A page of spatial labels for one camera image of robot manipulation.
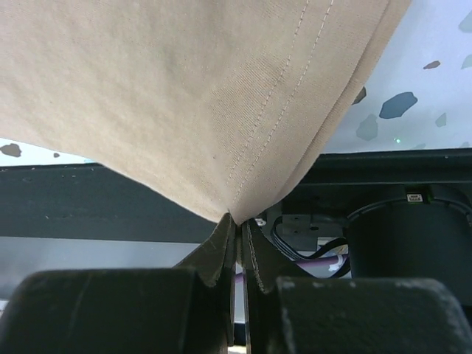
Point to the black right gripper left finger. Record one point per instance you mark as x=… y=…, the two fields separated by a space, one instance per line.
x=187 y=308

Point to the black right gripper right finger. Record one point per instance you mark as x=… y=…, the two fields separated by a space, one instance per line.
x=290 y=311

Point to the beige t shirt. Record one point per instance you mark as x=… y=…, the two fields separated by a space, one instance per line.
x=220 y=106

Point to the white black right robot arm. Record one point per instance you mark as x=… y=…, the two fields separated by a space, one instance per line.
x=390 y=275

